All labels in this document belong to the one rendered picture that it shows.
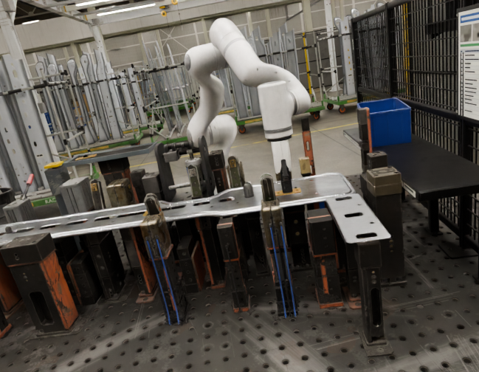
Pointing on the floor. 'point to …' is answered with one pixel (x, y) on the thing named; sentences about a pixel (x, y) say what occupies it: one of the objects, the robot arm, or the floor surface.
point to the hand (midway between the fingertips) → (286, 184)
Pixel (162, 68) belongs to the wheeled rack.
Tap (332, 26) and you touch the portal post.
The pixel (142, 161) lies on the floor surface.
